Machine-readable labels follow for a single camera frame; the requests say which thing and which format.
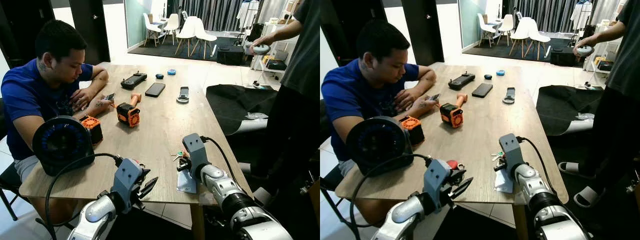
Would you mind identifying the light wooden table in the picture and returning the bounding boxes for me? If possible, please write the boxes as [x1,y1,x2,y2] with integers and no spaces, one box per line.
[19,64,254,240]
[334,62,570,240]

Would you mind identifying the dark rug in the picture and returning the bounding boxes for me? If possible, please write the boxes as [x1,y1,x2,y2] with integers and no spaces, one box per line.
[462,37,576,63]
[128,36,251,63]

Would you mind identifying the grey curtain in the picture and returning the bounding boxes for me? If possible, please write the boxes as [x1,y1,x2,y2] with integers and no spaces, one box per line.
[515,0,621,32]
[180,0,291,32]

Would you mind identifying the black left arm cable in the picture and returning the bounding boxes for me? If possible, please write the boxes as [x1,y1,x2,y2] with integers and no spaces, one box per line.
[349,152,432,231]
[44,152,124,240]

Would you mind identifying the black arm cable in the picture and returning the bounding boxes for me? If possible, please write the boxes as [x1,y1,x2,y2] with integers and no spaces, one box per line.
[349,152,432,231]
[44,152,124,240]
[200,135,238,182]
[516,135,553,178]

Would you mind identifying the white sandal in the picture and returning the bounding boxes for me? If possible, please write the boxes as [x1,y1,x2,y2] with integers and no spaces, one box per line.
[558,161,593,177]
[239,162,261,177]
[252,186,275,207]
[573,186,608,209]

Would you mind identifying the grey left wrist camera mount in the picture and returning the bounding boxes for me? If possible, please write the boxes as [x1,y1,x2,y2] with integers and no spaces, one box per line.
[110,158,145,202]
[423,159,454,215]

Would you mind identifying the black door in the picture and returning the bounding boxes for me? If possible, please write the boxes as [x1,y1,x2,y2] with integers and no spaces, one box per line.
[68,0,111,65]
[401,0,445,66]
[0,0,56,68]
[320,0,373,53]

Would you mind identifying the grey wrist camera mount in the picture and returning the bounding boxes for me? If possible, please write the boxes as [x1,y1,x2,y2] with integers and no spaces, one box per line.
[498,133,525,181]
[110,158,145,202]
[423,159,454,215]
[181,133,211,182]

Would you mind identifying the black floor cloth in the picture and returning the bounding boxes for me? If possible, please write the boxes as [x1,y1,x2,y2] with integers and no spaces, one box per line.
[206,84,282,137]
[536,85,606,137]

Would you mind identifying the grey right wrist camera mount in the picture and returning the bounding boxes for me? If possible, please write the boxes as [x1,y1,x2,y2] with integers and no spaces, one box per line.
[498,133,525,181]
[181,133,211,182]

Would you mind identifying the standing person in dark clothes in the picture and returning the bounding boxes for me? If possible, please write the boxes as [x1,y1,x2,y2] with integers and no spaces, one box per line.
[245,0,321,208]
[573,0,640,208]

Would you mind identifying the white shelf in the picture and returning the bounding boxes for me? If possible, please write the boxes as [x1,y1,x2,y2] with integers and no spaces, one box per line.
[582,20,623,73]
[250,19,301,72]

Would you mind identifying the orange black power tool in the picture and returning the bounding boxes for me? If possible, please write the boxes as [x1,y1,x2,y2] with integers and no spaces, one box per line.
[116,92,143,128]
[440,93,469,129]

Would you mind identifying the white chair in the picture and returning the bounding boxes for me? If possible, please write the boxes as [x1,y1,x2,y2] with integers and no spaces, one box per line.
[192,18,218,60]
[509,17,532,57]
[143,12,163,47]
[162,13,180,46]
[497,14,515,47]
[527,19,552,61]
[476,13,497,48]
[175,16,198,57]

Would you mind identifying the seated man in blue shirt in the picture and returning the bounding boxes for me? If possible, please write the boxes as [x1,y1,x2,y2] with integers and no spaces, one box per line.
[0,20,117,226]
[321,19,442,227]

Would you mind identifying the orange black battery block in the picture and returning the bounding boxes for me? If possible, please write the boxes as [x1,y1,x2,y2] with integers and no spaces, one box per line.
[397,115,426,147]
[78,114,104,146]

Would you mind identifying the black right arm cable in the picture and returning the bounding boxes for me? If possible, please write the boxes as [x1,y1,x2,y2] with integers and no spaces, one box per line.
[200,135,238,182]
[516,135,553,178]

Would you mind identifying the black box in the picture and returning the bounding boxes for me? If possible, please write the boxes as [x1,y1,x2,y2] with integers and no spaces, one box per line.
[550,46,577,67]
[216,45,246,66]

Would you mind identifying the black smartphone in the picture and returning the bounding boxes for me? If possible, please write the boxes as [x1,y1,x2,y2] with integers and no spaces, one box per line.
[471,82,494,99]
[145,82,167,98]

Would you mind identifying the black round fan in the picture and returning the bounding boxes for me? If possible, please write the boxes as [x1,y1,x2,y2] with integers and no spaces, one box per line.
[346,116,413,177]
[32,115,96,177]

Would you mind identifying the hanging white garment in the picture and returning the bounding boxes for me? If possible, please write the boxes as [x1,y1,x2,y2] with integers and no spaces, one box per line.
[571,1,593,31]
[236,0,261,29]

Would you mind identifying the black handheld controller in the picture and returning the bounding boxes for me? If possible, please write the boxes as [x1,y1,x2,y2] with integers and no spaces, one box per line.
[120,72,148,91]
[448,72,476,91]

